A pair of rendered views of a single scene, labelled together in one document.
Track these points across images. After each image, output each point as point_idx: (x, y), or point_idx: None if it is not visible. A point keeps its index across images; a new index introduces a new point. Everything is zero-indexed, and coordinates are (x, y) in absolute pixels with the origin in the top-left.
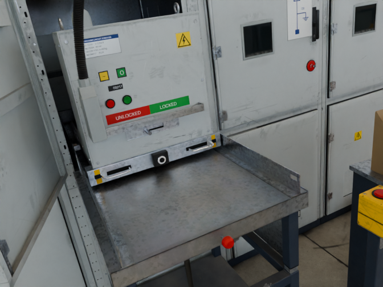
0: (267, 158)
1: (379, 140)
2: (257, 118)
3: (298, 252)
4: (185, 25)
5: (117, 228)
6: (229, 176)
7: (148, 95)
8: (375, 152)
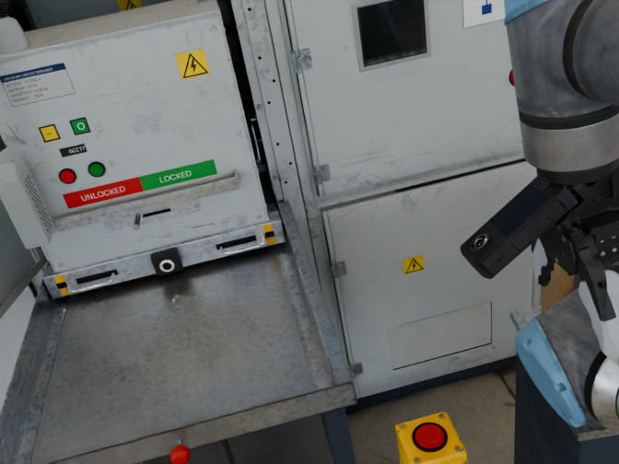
0: (310, 302)
1: (549, 287)
2: (395, 177)
3: (353, 462)
4: (193, 38)
5: (44, 392)
6: (259, 316)
7: (135, 161)
8: (545, 305)
